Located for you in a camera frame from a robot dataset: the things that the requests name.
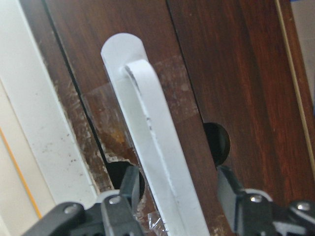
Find white drawer handle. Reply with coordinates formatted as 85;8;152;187
101;33;209;236

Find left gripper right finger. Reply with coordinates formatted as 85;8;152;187
217;166;315;236

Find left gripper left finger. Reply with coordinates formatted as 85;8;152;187
24;166;145;236

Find dark wooden drawer cabinet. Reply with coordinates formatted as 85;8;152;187
21;0;315;236

